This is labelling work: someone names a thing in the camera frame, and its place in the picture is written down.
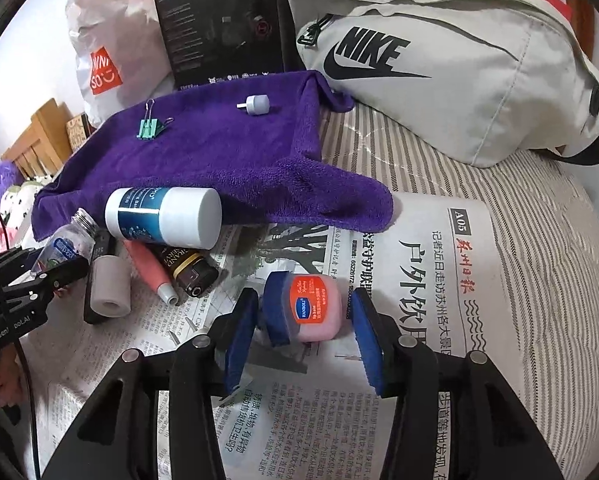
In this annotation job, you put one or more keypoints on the white blue cylindrical bottle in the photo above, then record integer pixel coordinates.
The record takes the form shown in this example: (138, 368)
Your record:
(177, 217)

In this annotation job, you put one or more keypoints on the clear small plastic bottle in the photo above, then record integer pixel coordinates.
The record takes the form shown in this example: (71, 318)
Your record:
(74, 239)

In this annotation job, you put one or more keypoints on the black pen case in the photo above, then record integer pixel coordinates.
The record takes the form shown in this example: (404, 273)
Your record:
(98, 296)

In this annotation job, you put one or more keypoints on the purple towel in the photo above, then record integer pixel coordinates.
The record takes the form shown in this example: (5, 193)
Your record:
(265, 168)

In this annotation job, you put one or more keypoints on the small white USB night light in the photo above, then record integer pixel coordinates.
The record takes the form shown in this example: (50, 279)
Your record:
(255, 105)

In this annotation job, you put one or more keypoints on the white Miniso plastic bag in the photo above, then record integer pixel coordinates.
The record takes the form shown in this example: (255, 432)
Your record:
(121, 59)

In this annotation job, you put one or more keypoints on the black headset box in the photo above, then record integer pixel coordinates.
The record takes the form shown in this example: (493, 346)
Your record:
(209, 41)

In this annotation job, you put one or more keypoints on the white plush toy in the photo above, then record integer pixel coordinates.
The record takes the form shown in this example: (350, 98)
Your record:
(16, 203)

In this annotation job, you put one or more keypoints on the striped white mattress cover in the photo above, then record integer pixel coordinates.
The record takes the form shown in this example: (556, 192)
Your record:
(547, 238)

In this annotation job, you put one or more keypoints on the mint green binder clip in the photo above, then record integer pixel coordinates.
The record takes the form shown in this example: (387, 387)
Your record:
(151, 127)

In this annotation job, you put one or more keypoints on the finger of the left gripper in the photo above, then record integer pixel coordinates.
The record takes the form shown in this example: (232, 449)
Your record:
(29, 297)
(15, 262)

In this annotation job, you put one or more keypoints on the person's left hand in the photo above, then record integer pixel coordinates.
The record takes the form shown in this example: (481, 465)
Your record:
(10, 373)

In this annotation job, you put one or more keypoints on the black gold Grand Reserve bottle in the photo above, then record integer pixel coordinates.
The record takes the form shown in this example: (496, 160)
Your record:
(188, 267)

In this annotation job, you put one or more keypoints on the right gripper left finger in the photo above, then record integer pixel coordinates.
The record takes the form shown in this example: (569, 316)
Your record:
(114, 436)

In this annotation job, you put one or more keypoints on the pink Vaseline jar blue lid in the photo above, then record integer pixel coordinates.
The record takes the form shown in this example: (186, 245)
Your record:
(301, 308)

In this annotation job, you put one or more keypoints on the grey Nike waist bag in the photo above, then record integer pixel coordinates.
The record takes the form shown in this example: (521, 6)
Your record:
(477, 79)

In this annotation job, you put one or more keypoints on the small beige cylinder tube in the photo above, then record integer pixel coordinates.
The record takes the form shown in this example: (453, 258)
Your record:
(119, 276)

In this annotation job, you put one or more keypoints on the purple plush toy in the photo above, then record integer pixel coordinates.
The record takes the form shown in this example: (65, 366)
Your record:
(9, 175)

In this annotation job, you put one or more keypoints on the newspaper sheet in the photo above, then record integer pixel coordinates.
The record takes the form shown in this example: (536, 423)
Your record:
(305, 407)

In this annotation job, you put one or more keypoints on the pink tube grey cap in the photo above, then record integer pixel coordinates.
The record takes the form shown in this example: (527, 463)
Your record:
(152, 272)

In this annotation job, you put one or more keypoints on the brown patterned book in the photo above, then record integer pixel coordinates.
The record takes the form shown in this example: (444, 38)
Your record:
(78, 130)

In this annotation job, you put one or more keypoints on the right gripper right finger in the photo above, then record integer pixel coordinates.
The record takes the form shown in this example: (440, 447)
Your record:
(463, 405)

